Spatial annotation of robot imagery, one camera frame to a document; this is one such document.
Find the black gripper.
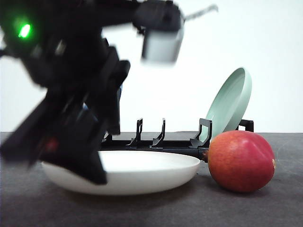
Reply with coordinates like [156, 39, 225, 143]
[0, 38, 131, 166]

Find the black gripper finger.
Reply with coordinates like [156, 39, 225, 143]
[39, 111, 107, 185]

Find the white plate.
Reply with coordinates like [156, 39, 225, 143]
[42, 150, 201, 196]

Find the red pomegranate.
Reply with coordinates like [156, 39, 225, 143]
[207, 130, 276, 192]

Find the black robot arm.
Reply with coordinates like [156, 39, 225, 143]
[0, 0, 184, 184]

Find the blue plate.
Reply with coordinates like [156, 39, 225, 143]
[82, 85, 122, 110]

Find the green plate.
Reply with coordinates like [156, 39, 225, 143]
[201, 67, 252, 141]

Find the black dish rack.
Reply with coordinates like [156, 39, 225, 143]
[101, 118, 254, 162]

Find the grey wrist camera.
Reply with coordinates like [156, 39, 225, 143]
[141, 20, 185, 65]

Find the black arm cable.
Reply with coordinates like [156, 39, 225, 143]
[183, 4, 219, 21]

